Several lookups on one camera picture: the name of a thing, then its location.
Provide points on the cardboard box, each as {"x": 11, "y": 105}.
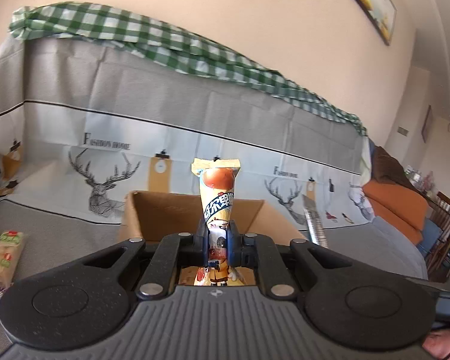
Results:
{"x": 153, "y": 216}

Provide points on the orange cushion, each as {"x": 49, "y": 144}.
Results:
{"x": 403, "y": 208}

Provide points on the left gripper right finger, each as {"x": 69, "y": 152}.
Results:
{"x": 349, "y": 302}

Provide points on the wooden chair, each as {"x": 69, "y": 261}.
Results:
{"x": 441, "y": 218}

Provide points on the grey deer print cover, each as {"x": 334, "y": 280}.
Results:
{"x": 82, "y": 125}

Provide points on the green checkered cloth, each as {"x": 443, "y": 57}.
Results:
{"x": 171, "y": 47}

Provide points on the silver stick snack packet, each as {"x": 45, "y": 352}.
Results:
{"x": 314, "y": 224}

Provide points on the brown blanket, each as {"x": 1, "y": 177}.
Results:
{"x": 387, "y": 170}

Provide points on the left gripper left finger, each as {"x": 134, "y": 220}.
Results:
{"x": 84, "y": 301}

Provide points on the rice cracker snack pack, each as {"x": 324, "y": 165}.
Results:
{"x": 11, "y": 248}

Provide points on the yellow ice cream cone packet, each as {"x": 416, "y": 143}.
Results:
{"x": 216, "y": 184}

